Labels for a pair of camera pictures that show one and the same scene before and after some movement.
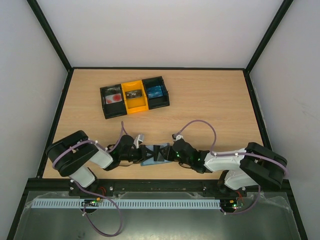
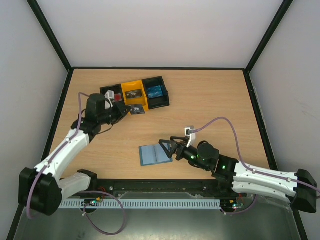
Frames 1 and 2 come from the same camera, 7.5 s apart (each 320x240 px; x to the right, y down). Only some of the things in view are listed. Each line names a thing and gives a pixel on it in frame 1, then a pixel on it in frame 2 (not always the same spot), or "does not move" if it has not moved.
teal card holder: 151,161 does not move
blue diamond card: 155,92 does not move
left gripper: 143,155 to 121,113
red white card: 113,98 does not move
